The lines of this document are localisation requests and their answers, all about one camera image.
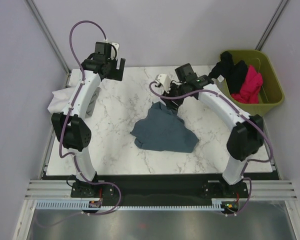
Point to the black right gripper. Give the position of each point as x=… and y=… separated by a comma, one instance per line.
x=168, y=102

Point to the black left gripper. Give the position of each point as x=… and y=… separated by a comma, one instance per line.
x=117, y=74

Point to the blue-grey t-shirt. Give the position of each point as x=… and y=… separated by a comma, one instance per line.
x=162, y=130

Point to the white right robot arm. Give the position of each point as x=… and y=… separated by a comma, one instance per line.
x=246, y=130

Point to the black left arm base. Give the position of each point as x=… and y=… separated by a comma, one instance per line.
x=82, y=189

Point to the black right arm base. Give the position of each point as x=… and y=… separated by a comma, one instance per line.
x=221, y=190

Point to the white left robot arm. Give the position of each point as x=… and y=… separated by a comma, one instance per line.
x=71, y=131

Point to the black t-shirt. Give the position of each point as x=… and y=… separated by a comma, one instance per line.
x=235, y=74

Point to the pink t-shirt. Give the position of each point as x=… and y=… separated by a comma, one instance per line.
x=250, y=88

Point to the olive green plastic bin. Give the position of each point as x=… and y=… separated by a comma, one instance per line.
x=270, y=94

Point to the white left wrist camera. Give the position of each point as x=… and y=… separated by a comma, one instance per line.
x=114, y=50

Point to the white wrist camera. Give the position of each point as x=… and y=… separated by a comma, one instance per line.
x=164, y=81
x=114, y=50

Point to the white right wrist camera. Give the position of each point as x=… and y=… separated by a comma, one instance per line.
x=164, y=81

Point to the left aluminium corner post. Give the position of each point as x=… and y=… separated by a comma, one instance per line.
x=47, y=34

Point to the aluminium corner post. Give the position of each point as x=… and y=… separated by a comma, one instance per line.
x=272, y=23
x=47, y=34

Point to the right aluminium corner post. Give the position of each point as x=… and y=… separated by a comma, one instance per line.
x=272, y=23

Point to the aluminium frame rail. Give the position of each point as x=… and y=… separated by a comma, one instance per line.
x=262, y=190

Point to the light blue cable duct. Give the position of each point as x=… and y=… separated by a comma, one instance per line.
x=90, y=205

